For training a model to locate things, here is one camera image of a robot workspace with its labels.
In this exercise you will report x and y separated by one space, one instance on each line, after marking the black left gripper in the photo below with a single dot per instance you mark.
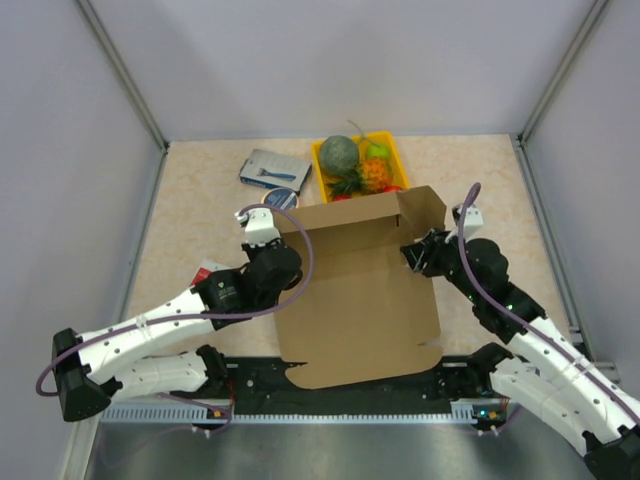
252 251

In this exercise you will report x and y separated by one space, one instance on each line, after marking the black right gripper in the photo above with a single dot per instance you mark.
435 242

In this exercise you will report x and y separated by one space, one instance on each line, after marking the brown cardboard box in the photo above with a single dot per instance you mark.
365 315

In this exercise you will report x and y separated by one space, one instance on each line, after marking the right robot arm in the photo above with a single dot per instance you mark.
535 365

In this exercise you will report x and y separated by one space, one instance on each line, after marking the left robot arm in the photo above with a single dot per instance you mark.
92 370

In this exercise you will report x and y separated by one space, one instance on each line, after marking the blue razor box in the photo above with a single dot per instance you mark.
270 170

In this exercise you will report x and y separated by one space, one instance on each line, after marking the masking tape roll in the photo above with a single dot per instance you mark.
282 198

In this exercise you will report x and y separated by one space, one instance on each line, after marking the red white packet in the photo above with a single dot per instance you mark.
205 268

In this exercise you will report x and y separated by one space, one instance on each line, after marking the yellow plastic tray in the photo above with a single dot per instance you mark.
362 140

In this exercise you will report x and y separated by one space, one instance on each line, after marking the small orange pineapple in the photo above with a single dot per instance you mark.
370 177

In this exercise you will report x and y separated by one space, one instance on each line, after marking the green apple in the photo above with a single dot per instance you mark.
375 150

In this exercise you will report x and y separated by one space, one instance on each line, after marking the green melon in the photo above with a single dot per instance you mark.
338 155

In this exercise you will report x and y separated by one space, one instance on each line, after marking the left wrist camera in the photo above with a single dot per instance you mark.
259 226

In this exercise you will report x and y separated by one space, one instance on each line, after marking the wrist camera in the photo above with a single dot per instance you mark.
472 221
259 226

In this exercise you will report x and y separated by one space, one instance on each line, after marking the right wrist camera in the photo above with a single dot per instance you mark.
472 221

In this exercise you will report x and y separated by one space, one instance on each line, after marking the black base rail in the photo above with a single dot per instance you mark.
258 392

